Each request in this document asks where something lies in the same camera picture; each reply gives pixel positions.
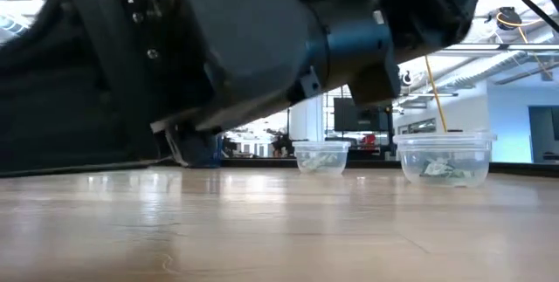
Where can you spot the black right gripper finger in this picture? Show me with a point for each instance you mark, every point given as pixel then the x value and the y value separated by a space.
pixel 65 98
pixel 183 146

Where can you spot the small green white wrapper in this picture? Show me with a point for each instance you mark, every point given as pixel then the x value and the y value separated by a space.
pixel 316 162

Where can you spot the large clear plastic container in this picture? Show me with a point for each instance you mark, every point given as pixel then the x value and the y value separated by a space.
pixel 445 142

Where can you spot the large green white wrapper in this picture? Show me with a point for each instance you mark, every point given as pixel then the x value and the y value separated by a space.
pixel 436 168

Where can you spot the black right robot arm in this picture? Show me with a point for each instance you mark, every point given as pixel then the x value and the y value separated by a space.
pixel 362 33

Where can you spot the dark blue barrel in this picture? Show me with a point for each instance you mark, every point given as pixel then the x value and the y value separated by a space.
pixel 209 151

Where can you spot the white round column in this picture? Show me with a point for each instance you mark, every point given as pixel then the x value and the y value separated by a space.
pixel 308 120

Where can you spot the small clear plastic container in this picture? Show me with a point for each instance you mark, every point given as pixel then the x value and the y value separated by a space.
pixel 321 146

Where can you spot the black monitor screen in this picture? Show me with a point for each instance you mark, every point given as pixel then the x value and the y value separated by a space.
pixel 356 119

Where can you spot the red object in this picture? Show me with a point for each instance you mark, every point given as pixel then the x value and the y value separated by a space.
pixel 369 140

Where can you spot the long ceiling light strip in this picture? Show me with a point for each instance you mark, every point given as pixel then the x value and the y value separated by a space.
pixel 502 47

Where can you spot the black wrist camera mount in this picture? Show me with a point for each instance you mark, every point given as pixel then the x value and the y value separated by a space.
pixel 375 85

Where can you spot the silver ventilation duct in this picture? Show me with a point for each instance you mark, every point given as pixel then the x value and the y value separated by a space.
pixel 489 70

